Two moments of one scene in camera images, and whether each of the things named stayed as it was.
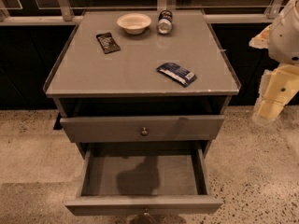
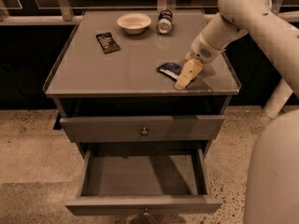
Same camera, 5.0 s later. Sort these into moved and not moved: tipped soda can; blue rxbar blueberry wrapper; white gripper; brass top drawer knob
Moved: white gripper
Not moved: brass top drawer knob; blue rxbar blueberry wrapper; tipped soda can
